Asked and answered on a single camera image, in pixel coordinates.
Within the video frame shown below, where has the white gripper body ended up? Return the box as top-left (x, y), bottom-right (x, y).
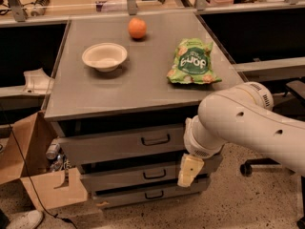
top-left (184, 115), bottom-right (226, 158)

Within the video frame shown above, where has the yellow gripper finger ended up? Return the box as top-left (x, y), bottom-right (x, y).
top-left (177, 154), bottom-right (204, 188)

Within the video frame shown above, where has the grey top drawer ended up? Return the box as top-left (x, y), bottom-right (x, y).
top-left (59, 124), bottom-right (185, 165)

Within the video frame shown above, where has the grey drawer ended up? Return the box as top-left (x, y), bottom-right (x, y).
top-left (59, 124), bottom-right (185, 165)
top-left (79, 153), bottom-right (224, 194)
top-left (92, 175), bottom-right (211, 208)

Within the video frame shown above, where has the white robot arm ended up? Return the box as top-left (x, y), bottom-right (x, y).
top-left (177, 82), bottom-right (305, 187)

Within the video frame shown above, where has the grey bottom drawer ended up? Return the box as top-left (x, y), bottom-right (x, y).
top-left (92, 175), bottom-right (211, 208)

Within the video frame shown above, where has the grey drawer cabinet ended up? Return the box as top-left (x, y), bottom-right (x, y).
top-left (43, 10), bottom-right (249, 210)

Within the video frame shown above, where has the grey middle drawer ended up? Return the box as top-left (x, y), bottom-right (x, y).
top-left (79, 153), bottom-right (224, 194)

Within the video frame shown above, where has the green chip bag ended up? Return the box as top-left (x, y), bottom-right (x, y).
top-left (167, 38), bottom-right (221, 85)

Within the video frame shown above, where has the black office chair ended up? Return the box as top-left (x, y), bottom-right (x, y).
top-left (239, 79), bottom-right (305, 229)

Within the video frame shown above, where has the white paper bowl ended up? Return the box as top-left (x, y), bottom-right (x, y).
top-left (82, 43), bottom-right (128, 73)

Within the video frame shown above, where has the orange fruit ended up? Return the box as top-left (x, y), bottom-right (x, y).
top-left (128, 18), bottom-right (147, 39)

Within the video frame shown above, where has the silver can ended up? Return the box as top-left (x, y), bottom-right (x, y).
top-left (46, 143), bottom-right (60, 160)

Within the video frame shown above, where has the brown cardboard box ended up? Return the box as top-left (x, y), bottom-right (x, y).
top-left (0, 112), bottom-right (89, 210)

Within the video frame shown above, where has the white shoe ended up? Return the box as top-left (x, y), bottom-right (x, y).
top-left (6, 210), bottom-right (44, 229)

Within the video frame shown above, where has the white curved plastic part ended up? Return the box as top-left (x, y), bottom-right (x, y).
top-left (23, 68), bottom-right (54, 94)

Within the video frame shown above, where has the black and white tool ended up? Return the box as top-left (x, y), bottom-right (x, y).
top-left (30, 0), bottom-right (50, 16)

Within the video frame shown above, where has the black floor cable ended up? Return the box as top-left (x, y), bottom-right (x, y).
top-left (0, 105), bottom-right (79, 229)

